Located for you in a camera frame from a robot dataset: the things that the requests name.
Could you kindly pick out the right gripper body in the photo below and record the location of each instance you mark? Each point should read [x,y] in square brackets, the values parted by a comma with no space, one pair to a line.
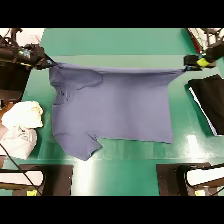
[192,61]

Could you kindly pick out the black garment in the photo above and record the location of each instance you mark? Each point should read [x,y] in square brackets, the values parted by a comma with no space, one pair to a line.
[210,100]

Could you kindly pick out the pale grey garment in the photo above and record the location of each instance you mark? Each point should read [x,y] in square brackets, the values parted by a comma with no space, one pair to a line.
[18,141]

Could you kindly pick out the blue T-shirt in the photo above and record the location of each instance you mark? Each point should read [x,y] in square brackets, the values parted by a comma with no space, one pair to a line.
[120,103]

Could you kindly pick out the white garment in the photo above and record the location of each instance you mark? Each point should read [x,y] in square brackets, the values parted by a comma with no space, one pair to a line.
[25,114]

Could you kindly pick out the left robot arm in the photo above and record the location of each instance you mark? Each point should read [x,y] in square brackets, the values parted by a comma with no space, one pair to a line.
[13,55]

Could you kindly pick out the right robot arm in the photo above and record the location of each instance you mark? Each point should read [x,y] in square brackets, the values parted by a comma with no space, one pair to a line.
[216,50]

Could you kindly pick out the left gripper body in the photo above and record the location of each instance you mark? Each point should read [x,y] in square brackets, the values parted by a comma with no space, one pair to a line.
[40,57]

